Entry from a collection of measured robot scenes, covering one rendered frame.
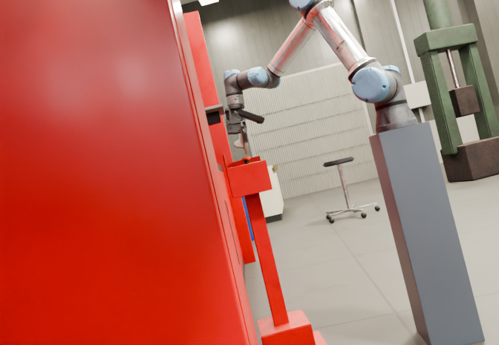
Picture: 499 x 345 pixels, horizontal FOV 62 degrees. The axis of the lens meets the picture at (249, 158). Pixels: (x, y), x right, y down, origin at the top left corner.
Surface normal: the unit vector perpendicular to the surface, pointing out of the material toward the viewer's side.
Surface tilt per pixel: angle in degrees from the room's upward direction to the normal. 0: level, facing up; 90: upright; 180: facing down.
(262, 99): 90
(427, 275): 90
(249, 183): 90
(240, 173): 90
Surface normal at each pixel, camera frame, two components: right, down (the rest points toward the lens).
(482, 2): -0.10, -0.03
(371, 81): -0.51, 0.21
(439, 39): 0.19, -0.09
